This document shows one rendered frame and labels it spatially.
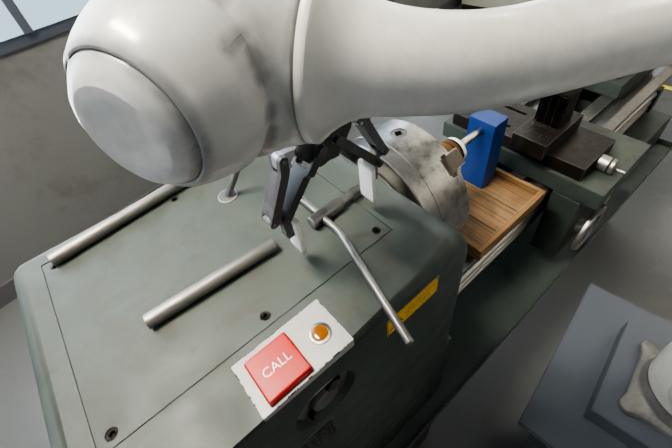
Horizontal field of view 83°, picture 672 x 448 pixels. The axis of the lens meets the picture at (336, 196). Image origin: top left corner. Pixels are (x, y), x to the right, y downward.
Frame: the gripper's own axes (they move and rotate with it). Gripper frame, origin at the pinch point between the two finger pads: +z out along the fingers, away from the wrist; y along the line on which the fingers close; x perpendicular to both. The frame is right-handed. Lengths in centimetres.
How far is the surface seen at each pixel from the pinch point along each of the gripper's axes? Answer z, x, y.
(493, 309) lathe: 76, -10, 48
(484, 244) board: 40, -5, 40
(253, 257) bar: 2.8, 4.5, -12.2
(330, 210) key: 2.7, 3.4, 1.6
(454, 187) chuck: 13.5, -1.2, 28.5
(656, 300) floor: 130, -47, 135
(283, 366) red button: 3.4, -11.2, -17.7
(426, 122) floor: 130, 121, 174
